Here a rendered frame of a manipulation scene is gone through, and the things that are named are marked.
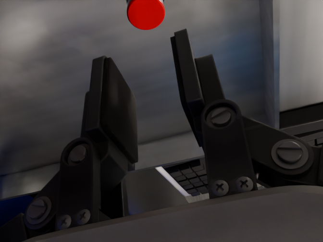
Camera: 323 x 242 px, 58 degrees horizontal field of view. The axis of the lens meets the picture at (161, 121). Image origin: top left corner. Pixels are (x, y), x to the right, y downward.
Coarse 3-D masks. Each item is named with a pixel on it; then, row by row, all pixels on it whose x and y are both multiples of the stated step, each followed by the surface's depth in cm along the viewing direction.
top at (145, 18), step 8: (136, 0) 15; (144, 0) 15; (152, 0) 15; (160, 0) 15; (128, 8) 15; (136, 8) 15; (144, 8) 15; (152, 8) 15; (160, 8) 15; (128, 16) 16; (136, 16) 16; (144, 16) 16; (152, 16) 16; (160, 16) 16; (136, 24) 16; (144, 24) 16; (152, 24) 16
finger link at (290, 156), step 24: (192, 48) 12; (192, 72) 10; (216, 72) 11; (192, 96) 9; (216, 96) 10; (192, 120) 10; (264, 144) 8; (288, 144) 8; (264, 168) 8; (288, 168) 8
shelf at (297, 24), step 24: (288, 0) 21; (312, 0) 21; (288, 24) 22; (312, 24) 22; (288, 48) 24; (312, 48) 24; (288, 72) 26; (312, 72) 26; (288, 96) 29; (312, 96) 29
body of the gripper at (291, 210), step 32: (256, 192) 7; (288, 192) 6; (320, 192) 6; (96, 224) 8; (128, 224) 7; (160, 224) 7; (192, 224) 6; (224, 224) 6; (256, 224) 6; (288, 224) 6; (320, 224) 6
